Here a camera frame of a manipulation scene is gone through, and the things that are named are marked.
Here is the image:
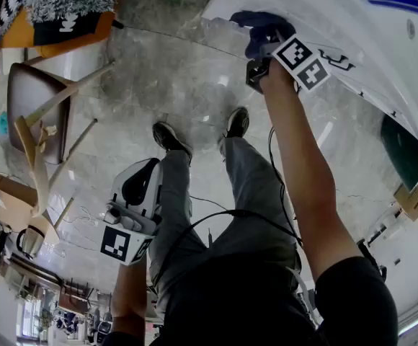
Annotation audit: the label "dark blue cloth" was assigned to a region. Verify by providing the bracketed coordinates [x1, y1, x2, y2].
[229, 10, 296, 60]

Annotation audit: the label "black cushion with white print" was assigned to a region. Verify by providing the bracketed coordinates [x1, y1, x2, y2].
[32, 11, 102, 47]

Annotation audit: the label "person's right forearm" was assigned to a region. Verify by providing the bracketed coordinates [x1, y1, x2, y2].
[259, 61, 364, 284]

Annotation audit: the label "person's black shirt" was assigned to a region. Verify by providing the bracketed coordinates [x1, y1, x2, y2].
[100, 253, 401, 346]

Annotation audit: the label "person's grey trousers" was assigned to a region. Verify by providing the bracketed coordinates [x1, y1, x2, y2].
[147, 136, 303, 304]

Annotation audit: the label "dark green panel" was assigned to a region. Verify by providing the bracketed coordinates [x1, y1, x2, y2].
[380, 112, 418, 192]

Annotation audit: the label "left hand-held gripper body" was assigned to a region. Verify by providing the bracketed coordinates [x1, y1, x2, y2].
[100, 157, 164, 266]

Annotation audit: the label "wooden table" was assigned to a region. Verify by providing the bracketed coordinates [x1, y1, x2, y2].
[0, 164, 61, 247]

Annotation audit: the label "person's left forearm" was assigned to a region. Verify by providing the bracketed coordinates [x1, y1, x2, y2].
[110, 253, 148, 335]

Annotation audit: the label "cardboard box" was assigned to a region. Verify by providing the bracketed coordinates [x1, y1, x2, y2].
[392, 169, 418, 223]

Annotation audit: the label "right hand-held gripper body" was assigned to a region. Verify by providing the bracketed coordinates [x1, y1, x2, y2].
[245, 34, 332, 94]

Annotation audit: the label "person's right dark shoe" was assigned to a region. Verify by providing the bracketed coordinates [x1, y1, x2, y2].
[222, 106, 251, 141]

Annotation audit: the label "metal kettle with black handle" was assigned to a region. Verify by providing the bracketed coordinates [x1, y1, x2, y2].
[16, 224, 47, 261]

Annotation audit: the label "person's dark shoe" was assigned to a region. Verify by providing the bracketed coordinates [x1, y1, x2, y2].
[152, 121, 194, 159]
[222, 106, 251, 141]

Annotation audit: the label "person's left dark shoe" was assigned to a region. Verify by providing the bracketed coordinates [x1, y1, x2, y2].
[152, 121, 194, 159]

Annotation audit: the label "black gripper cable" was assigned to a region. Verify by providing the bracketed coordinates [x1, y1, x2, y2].
[267, 125, 303, 247]
[150, 209, 303, 290]

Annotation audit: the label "wooden chair with brown seat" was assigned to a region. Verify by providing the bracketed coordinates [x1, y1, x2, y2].
[6, 60, 117, 229]

